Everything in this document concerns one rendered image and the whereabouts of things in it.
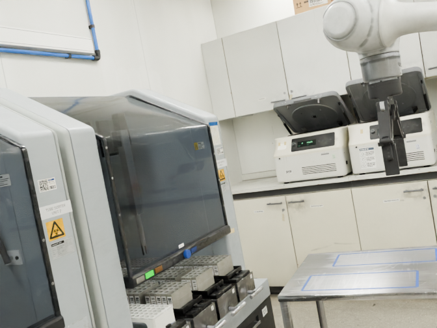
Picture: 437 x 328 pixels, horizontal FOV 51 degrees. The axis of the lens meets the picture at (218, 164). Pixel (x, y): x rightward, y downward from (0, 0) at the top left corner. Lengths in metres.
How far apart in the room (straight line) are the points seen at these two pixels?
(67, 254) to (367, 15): 0.88
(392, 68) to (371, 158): 2.33
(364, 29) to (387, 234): 2.67
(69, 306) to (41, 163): 0.36
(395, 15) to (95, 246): 0.91
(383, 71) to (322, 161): 2.43
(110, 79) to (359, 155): 1.80
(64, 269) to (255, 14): 3.52
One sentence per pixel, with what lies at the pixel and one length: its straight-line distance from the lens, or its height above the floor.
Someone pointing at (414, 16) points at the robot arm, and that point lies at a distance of 0.99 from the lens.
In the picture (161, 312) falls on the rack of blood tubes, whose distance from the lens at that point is 1.45.
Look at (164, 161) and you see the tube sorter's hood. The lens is 1.56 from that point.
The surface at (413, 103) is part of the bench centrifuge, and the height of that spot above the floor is 1.33.
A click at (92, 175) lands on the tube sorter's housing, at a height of 1.30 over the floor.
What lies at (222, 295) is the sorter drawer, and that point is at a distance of 1.66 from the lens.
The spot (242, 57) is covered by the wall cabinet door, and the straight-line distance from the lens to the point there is 4.05.
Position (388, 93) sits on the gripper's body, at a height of 1.37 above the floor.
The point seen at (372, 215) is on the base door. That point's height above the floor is 0.60.
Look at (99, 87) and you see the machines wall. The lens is 3.07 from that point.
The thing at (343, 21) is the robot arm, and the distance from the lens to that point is 0.95.
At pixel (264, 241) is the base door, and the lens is 3.82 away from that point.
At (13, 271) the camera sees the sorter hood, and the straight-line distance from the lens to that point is 1.14.
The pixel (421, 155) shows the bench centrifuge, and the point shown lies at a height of 0.99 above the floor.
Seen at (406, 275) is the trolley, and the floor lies 0.82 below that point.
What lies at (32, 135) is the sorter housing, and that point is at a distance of 1.21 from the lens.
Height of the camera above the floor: 1.34
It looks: 3 degrees down
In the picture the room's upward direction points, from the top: 10 degrees counter-clockwise
